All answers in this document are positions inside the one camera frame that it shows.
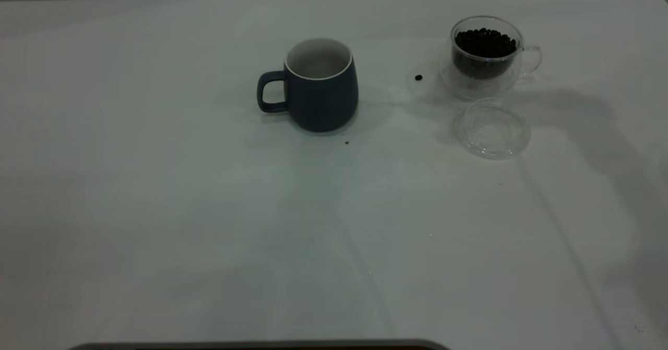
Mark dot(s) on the dark blue ceramic mug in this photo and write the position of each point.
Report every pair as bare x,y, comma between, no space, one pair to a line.
323,102

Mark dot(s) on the clear glass lid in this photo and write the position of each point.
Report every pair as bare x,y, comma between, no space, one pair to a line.
493,131

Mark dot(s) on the pile of coffee beans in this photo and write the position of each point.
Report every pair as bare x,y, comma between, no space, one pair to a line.
485,45

